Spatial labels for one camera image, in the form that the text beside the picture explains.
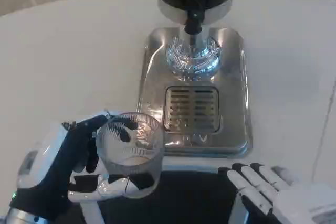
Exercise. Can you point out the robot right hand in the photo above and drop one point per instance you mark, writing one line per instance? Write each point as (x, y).
(294, 203)

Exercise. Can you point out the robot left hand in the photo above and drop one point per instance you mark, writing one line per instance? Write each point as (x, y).
(52, 161)

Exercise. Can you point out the clear ribbed glass cup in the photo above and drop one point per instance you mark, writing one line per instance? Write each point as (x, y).
(147, 166)

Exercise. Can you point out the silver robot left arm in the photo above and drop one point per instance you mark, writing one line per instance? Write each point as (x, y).
(18, 217)

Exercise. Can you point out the white counter support strut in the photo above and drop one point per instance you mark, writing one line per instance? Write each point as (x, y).
(92, 213)
(237, 211)

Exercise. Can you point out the steel drip tray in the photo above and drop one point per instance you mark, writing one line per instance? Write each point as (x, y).
(233, 90)

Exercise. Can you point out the slotted steel tray grid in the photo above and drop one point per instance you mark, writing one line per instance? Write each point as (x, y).
(191, 108)

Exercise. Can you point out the black dispenser tap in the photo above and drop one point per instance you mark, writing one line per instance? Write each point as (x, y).
(193, 24)

